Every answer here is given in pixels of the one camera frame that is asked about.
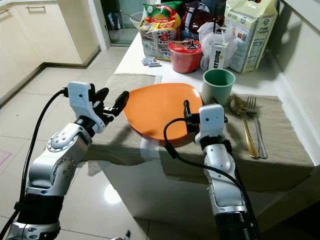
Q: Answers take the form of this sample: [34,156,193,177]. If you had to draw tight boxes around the orange plastic plate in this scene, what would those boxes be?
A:
[123,83,204,141]

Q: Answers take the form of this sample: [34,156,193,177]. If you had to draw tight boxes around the green plastic cup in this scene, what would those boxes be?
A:
[201,68,236,106]

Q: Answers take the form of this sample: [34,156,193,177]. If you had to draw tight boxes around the gold metal spoon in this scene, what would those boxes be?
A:
[230,96,261,160]

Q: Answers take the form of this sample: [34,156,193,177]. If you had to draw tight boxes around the small silver blister pack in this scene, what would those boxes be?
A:
[142,57,161,67]

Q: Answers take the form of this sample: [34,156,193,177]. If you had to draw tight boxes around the red instant noodle bowl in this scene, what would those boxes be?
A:
[168,39,203,74]

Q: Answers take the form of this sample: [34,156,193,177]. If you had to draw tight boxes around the silver metal fork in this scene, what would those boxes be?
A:
[246,95,269,160]

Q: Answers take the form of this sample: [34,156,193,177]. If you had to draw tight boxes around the white oat milk carton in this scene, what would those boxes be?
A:
[208,30,231,71]

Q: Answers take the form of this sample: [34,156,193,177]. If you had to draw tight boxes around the white plastic bag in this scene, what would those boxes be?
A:
[197,21,238,71]

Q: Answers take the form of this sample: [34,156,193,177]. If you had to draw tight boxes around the cream kitchen cabinets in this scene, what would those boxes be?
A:
[0,0,101,104]

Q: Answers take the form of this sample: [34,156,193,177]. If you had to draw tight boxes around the dark red snack bag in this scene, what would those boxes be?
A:
[181,0,226,37]

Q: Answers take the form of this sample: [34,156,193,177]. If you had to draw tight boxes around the pink floor mat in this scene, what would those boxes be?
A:
[0,150,12,165]

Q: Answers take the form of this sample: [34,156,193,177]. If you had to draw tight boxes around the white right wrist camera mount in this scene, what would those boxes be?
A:
[195,103,227,145]

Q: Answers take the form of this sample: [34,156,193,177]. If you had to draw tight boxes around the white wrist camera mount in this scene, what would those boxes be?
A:
[67,81,98,132]
[195,103,227,145]

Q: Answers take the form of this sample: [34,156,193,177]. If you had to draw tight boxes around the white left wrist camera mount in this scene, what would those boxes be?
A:
[67,81,98,132]

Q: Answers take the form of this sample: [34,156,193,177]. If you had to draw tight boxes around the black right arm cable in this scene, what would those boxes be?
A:
[163,117,262,237]

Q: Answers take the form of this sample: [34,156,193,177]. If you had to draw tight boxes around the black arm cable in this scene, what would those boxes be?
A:
[0,87,70,240]
[163,117,262,237]

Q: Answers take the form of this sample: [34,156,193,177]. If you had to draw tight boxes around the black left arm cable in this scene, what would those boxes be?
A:
[0,87,70,240]

